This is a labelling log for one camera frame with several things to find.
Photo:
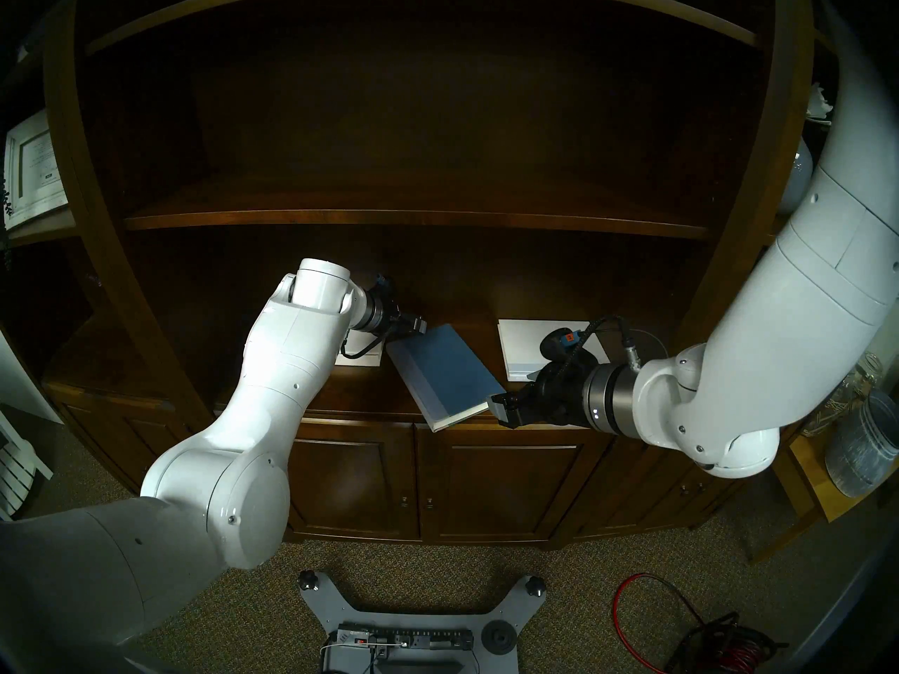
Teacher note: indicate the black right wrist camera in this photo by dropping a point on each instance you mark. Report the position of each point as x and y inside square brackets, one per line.
[558, 344]

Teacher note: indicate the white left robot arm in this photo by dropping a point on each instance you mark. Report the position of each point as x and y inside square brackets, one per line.
[225, 469]

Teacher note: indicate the white book with grey spine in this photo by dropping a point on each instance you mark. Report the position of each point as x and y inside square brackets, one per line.
[520, 342]

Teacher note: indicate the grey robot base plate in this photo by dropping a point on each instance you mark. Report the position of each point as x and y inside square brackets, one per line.
[414, 602]

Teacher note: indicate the grey ribbed bucket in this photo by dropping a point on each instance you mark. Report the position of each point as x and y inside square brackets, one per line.
[860, 444]

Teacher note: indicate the white book with barcode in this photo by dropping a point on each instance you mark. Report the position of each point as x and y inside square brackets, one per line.
[372, 362]

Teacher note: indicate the white bulb vase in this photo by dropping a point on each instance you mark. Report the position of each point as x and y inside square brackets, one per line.
[797, 177]

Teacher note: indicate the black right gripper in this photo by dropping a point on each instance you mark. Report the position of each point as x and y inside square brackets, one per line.
[558, 399]

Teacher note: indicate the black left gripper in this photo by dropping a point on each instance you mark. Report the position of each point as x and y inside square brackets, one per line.
[395, 319]

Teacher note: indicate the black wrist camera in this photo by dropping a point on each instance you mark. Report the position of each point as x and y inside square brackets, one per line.
[383, 286]
[558, 344]

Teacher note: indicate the black star knob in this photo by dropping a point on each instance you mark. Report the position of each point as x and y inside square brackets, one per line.
[536, 585]
[307, 579]

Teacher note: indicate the white framed certificate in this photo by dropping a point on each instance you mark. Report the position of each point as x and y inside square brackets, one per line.
[35, 167]

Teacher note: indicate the dark wooden bookshelf cabinet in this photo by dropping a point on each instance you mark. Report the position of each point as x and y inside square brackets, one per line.
[421, 118]

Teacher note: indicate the black round base disc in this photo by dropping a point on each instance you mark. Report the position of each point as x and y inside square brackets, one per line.
[499, 637]

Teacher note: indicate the light wooden side table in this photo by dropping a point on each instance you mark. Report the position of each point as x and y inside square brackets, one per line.
[808, 483]

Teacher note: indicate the white coral ornament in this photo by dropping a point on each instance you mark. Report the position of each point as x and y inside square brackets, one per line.
[818, 102]

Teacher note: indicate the white slatted chair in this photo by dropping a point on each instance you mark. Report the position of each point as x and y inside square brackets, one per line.
[14, 469]

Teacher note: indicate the clear glass jar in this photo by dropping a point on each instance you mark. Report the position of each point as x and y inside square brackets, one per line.
[843, 399]

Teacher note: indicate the dark hanging vine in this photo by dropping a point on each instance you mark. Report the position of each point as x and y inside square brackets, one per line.
[4, 216]

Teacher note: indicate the blue hardcover book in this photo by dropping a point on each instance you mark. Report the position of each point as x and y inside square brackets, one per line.
[446, 371]

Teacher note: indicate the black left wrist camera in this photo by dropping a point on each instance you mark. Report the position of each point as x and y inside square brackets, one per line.
[383, 286]

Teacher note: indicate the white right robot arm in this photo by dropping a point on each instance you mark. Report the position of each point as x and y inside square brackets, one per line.
[793, 314]

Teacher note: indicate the grey power strip box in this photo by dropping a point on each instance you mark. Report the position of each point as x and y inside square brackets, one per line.
[404, 641]

